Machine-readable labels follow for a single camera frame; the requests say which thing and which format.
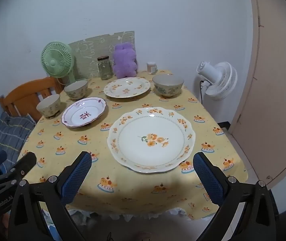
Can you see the wooden chair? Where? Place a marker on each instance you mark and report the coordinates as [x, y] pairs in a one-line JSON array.
[[20, 93]]

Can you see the green desk fan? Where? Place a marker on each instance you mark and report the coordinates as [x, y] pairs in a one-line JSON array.
[[56, 61]]

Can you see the large orange flower plate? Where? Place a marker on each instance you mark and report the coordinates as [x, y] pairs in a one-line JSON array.
[[150, 140]]

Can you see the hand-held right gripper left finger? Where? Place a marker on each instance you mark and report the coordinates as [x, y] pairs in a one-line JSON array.
[[76, 178]]

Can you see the large green floral bowl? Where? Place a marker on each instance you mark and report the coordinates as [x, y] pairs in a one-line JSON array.
[[168, 87]]

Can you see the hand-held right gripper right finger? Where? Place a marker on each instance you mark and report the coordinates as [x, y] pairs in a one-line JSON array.
[[208, 178]]

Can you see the medium orange flower plate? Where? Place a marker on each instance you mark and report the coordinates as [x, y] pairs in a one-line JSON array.
[[126, 86]]

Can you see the blue plaid blanket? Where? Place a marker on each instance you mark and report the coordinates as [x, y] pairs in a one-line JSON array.
[[10, 133]]

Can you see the glass jar with lid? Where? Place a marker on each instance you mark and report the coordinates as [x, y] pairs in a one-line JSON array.
[[105, 67]]

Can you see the cotton swab container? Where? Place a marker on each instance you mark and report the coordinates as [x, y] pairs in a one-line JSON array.
[[152, 68]]

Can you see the green printed wall mat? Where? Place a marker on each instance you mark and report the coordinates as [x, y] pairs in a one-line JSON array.
[[92, 47]]

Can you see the small beige floral bowl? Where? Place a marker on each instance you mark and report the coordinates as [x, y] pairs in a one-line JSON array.
[[49, 108], [76, 91]]

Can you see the purple plush toy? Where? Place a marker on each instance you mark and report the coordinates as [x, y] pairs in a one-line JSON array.
[[124, 60]]

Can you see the yellow printed tablecloth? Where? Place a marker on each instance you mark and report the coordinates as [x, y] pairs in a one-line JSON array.
[[70, 150]]

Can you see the red print white plate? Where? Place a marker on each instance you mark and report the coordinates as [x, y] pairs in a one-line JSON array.
[[84, 113]]

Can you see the white standing fan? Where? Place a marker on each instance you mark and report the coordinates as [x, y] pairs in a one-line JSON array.
[[220, 80]]

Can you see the beige door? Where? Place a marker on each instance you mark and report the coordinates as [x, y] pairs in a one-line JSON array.
[[278, 105]]

